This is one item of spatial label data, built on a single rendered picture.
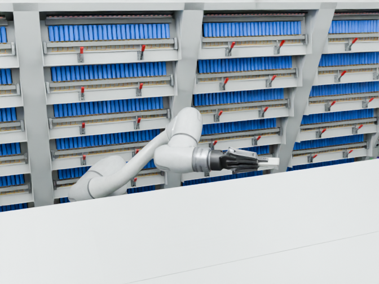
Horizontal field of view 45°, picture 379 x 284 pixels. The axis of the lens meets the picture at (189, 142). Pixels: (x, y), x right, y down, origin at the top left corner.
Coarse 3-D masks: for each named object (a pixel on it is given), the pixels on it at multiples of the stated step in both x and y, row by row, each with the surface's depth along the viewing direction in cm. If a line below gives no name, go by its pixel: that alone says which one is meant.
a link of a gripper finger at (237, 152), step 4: (228, 148) 157; (232, 148) 157; (228, 152) 156; (232, 152) 156; (236, 152) 156; (240, 152) 156; (244, 152) 156; (248, 152) 156; (252, 152) 157; (236, 156) 156; (240, 156) 156; (244, 156) 156; (248, 156) 155; (252, 156) 155
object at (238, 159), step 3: (258, 156) 158; (237, 159) 158; (240, 159) 158; (243, 159) 158; (246, 159) 158; (249, 159) 157; (252, 159) 157; (228, 162) 159; (231, 162) 159; (234, 162) 159; (237, 162) 158; (240, 162) 159; (243, 162) 158; (246, 162) 158; (249, 162) 158; (252, 162) 157; (255, 162) 157
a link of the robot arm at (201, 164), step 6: (198, 150) 161; (204, 150) 161; (210, 150) 164; (198, 156) 160; (204, 156) 159; (192, 162) 160; (198, 162) 160; (204, 162) 159; (198, 168) 161; (204, 168) 161
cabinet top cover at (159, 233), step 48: (144, 192) 89; (192, 192) 90; (240, 192) 92; (288, 192) 94; (336, 192) 95; (0, 240) 75; (96, 240) 78; (144, 240) 79; (192, 240) 80; (240, 240) 81; (288, 240) 83; (336, 240) 84
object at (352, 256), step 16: (352, 240) 84; (368, 240) 85; (272, 256) 79; (288, 256) 79; (304, 256) 80; (320, 256) 80; (336, 256) 81; (352, 256) 81; (368, 256) 82; (192, 272) 74; (208, 272) 75; (224, 272) 75; (240, 272) 75; (256, 272) 76; (272, 272) 76; (288, 272) 77; (304, 272) 77; (320, 272) 77; (336, 272) 78; (352, 272) 78; (368, 272) 79
